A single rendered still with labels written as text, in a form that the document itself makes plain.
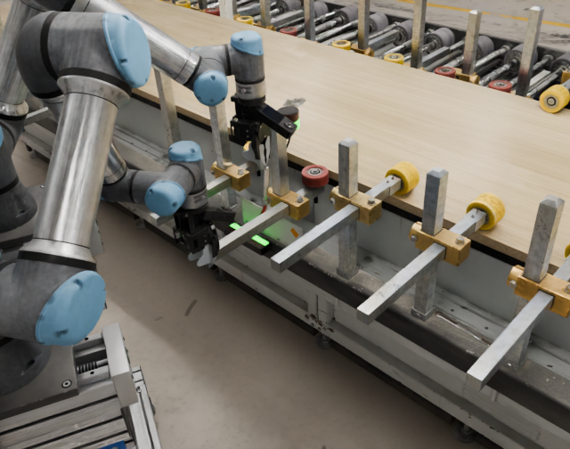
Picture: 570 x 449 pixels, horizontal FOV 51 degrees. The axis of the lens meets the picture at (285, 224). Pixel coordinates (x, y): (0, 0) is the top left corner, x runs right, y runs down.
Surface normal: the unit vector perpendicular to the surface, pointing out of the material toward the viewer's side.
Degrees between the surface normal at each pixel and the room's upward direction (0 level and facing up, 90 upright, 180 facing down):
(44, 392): 0
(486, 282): 90
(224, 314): 0
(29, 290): 42
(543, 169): 0
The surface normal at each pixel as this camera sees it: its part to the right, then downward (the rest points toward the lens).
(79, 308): 0.94, 0.23
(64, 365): -0.06, -0.81
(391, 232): -0.69, 0.45
